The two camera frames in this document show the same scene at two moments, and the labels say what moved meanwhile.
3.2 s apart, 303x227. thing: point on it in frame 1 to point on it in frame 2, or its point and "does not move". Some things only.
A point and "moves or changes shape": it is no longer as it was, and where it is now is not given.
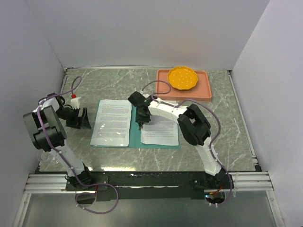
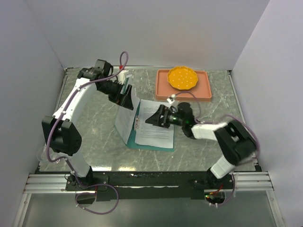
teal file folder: [136, 133] moves or changes shape
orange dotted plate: [182, 78] does not move
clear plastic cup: [48, 157] does not move
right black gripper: [139, 119] to [155, 118]
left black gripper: [77, 122] to [127, 102]
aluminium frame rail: [250, 181] does not move
